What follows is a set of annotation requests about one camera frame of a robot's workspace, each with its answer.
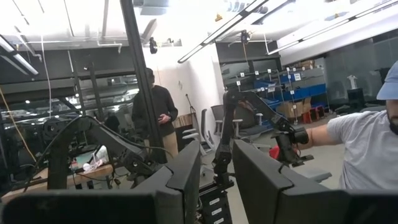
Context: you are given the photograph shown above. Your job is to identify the grey office chair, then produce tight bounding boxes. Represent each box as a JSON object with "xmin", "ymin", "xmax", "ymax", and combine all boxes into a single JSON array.
[
  {"xmin": 182, "ymin": 108, "xmax": 216, "ymax": 156},
  {"xmin": 210, "ymin": 104, "xmax": 271, "ymax": 147}
]

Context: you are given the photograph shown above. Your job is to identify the black robot arm with cables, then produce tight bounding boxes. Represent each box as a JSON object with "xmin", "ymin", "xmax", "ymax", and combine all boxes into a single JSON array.
[{"xmin": 40, "ymin": 114, "xmax": 162, "ymax": 190}]

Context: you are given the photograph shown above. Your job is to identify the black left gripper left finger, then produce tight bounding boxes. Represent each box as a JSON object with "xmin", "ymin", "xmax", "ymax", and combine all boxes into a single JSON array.
[{"xmin": 0, "ymin": 139, "xmax": 202, "ymax": 224}]

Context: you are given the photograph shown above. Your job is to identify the wooden desk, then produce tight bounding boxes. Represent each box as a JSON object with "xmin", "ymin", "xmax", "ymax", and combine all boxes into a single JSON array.
[{"xmin": 0, "ymin": 164, "xmax": 114, "ymax": 203}]

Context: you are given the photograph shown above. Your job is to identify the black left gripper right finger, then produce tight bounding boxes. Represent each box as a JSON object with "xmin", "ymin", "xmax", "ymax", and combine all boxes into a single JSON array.
[{"xmin": 232, "ymin": 139, "xmax": 398, "ymax": 224}]

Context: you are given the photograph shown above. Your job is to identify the black vertical frame post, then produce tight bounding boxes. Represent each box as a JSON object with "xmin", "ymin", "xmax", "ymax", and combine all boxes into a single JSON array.
[{"xmin": 119, "ymin": 0, "xmax": 169, "ymax": 164}]

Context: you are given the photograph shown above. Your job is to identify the person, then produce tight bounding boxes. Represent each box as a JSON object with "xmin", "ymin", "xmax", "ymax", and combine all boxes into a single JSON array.
[
  {"xmin": 306, "ymin": 60, "xmax": 398, "ymax": 190},
  {"xmin": 131, "ymin": 67, "xmax": 180, "ymax": 162}
]

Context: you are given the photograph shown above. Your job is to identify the metal shelving with blue bins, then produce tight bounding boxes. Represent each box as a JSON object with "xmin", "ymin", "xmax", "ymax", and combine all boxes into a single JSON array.
[{"xmin": 222, "ymin": 65, "xmax": 330, "ymax": 125}]

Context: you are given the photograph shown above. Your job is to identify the brown cardboard boxes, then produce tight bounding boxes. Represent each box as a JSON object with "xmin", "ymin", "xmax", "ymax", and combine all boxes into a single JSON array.
[{"xmin": 276, "ymin": 98, "xmax": 312, "ymax": 119}]

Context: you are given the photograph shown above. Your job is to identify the long ceiling light strip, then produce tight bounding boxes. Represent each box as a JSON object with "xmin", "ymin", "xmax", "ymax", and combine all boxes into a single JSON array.
[
  {"xmin": 0, "ymin": 35, "xmax": 40, "ymax": 77},
  {"xmin": 266, "ymin": 0, "xmax": 398, "ymax": 57},
  {"xmin": 177, "ymin": 0, "xmax": 271, "ymax": 65}
]

